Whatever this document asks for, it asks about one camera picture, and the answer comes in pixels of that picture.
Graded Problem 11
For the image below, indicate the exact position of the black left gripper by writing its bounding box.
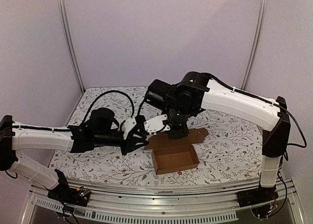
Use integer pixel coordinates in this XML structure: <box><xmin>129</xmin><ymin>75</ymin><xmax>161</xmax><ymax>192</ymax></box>
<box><xmin>94</xmin><ymin>131</ymin><xmax>149</xmax><ymax>157</ymax></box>

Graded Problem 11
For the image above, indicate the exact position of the brown cardboard box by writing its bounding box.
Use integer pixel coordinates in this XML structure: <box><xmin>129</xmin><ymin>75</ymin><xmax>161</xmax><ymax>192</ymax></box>
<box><xmin>144</xmin><ymin>128</ymin><xmax>208</xmax><ymax>175</ymax></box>

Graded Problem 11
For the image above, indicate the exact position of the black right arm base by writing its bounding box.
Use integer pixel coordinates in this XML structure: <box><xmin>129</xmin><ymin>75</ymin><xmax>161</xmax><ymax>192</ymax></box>
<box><xmin>236</xmin><ymin>185</ymin><xmax>278</xmax><ymax>219</ymax></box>

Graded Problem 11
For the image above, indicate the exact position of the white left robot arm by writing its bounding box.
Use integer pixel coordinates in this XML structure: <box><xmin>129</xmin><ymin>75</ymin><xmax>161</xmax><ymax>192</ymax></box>
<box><xmin>0</xmin><ymin>108</ymin><xmax>148</xmax><ymax>202</ymax></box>

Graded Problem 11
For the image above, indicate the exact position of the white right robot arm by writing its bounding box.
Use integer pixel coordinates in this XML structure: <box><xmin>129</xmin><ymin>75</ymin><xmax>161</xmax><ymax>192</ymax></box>
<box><xmin>143</xmin><ymin>71</ymin><xmax>291</xmax><ymax>202</ymax></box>

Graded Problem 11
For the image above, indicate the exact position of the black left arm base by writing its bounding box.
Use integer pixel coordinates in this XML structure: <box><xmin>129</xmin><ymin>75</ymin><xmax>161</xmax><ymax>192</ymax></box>
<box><xmin>47</xmin><ymin>169</ymin><xmax>91</xmax><ymax>207</ymax></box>

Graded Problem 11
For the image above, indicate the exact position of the floral patterned table mat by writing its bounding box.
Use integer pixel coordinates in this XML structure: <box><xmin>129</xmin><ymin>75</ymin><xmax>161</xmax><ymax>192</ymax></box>
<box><xmin>47</xmin><ymin>86</ymin><xmax>278</xmax><ymax>187</ymax></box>

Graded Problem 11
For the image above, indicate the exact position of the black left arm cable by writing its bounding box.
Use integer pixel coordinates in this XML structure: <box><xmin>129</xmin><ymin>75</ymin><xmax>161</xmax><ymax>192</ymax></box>
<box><xmin>82</xmin><ymin>90</ymin><xmax>135</xmax><ymax>127</ymax></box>

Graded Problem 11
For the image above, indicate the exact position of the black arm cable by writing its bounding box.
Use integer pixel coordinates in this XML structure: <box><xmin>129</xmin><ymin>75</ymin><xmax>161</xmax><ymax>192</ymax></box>
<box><xmin>135</xmin><ymin>72</ymin><xmax>308</xmax><ymax>149</ymax></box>
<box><xmin>82</xmin><ymin>90</ymin><xmax>135</xmax><ymax>127</ymax></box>

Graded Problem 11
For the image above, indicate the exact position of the aluminium front rail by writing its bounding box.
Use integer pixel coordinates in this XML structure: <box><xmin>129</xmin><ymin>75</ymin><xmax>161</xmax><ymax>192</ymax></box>
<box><xmin>21</xmin><ymin>179</ymin><xmax>307</xmax><ymax>224</ymax></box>

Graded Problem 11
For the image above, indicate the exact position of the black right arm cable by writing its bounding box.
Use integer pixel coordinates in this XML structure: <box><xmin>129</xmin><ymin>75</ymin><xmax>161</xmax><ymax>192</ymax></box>
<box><xmin>135</xmin><ymin>72</ymin><xmax>308</xmax><ymax>149</ymax></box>

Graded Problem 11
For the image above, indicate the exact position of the right aluminium frame post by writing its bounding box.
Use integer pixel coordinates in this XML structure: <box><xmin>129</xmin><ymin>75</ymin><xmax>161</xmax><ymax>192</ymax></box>
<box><xmin>241</xmin><ymin>0</ymin><xmax>268</xmax><ymax>90</ymax></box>

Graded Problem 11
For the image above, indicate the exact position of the aluminium frame post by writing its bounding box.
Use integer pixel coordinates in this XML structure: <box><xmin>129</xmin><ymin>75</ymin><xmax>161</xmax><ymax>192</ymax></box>
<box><xmin>241</xmin><ymin>0</ymin><xmax>268</xmax><ymax>90</ymax></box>
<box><xmin>57</xmin><ymin>0</ymin><xmax>86</xmax><ymax>93</ymax></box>

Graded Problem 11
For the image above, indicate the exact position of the left aluminium frame post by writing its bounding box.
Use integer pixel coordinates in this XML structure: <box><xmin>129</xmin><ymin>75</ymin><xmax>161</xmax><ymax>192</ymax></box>
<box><xmin>57</xmin><ymin>0</ymin><xmax>86</xmax><ymax>93</ymax></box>

